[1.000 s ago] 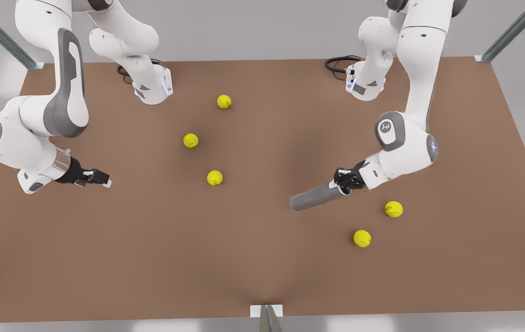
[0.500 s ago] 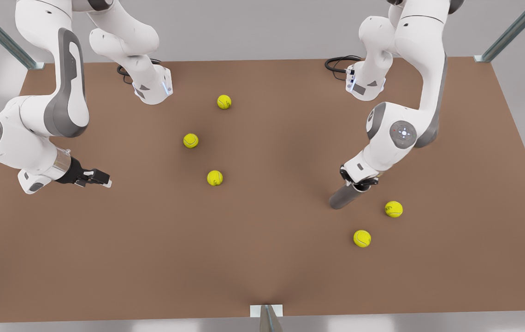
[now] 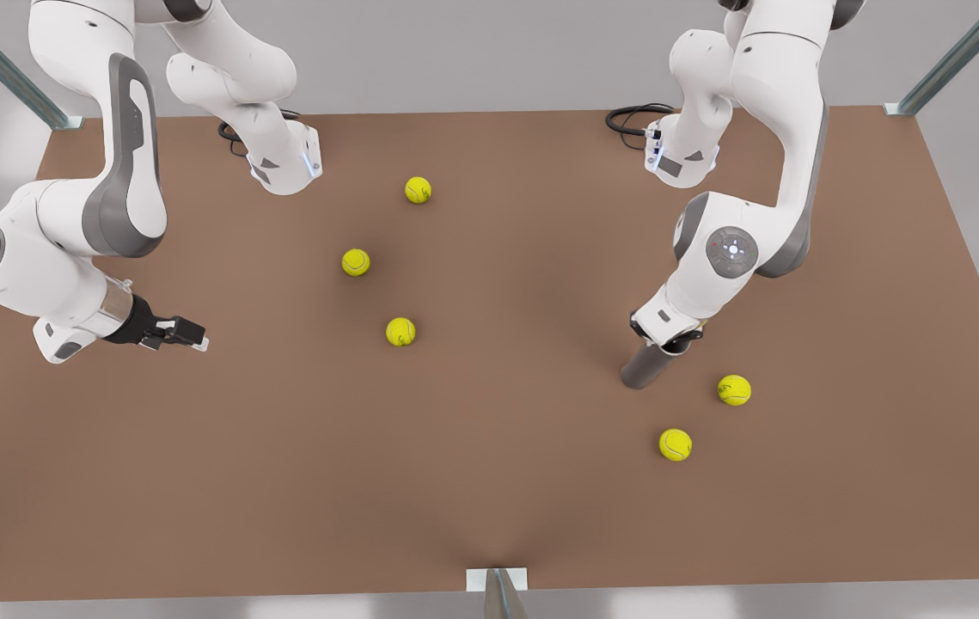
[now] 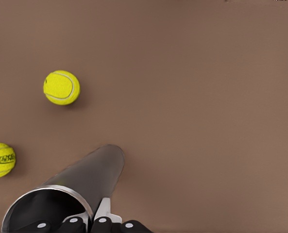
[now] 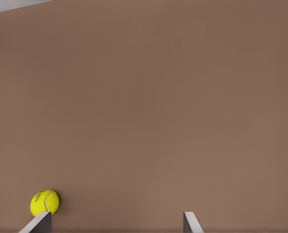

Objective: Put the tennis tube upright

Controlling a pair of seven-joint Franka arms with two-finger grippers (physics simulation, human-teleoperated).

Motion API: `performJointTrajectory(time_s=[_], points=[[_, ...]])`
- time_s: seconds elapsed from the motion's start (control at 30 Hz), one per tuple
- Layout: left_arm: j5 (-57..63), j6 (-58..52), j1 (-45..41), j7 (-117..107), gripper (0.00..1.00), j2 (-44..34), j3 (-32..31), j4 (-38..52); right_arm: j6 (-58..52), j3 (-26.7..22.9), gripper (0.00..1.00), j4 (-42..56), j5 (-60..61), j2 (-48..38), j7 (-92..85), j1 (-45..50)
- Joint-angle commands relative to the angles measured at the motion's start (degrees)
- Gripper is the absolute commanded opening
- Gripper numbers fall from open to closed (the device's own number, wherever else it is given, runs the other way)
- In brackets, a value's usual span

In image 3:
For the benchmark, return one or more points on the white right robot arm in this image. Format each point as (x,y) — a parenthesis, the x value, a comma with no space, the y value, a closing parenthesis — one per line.
(119,163)

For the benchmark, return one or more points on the silver frame post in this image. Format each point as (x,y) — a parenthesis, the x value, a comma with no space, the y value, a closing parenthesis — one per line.
(499,593)
(953,58)
(3,67)

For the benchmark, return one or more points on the yellow tennis ball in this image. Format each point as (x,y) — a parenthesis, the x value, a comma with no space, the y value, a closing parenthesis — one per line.
(418,190)
(400,332)
(676,444)
(356,262)
(734,390)

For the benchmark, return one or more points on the grey tennis tube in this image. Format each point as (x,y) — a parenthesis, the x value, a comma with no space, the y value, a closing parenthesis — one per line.
(649,364)

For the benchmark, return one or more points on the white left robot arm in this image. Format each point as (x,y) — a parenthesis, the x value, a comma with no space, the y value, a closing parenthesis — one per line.
(764,94)

